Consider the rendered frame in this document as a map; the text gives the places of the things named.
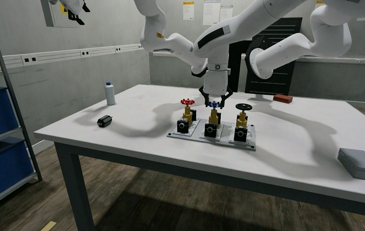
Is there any white bottle with blue cap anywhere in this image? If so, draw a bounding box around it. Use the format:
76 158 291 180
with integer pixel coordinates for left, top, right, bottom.
104 82 116 105

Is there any reddish-brown rectangular block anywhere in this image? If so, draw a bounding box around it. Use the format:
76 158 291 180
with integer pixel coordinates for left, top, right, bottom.
273 94 293 104

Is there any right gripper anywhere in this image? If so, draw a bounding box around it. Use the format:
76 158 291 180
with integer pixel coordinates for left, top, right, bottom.
59 0 90 25

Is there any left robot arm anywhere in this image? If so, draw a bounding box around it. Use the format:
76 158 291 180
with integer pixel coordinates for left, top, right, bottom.
193 0 365 79

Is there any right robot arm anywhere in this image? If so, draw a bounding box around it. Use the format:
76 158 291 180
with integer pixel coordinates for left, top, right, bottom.
134 0 208 74

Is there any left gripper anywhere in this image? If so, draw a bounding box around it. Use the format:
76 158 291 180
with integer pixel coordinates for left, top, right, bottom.
199 69 233 109

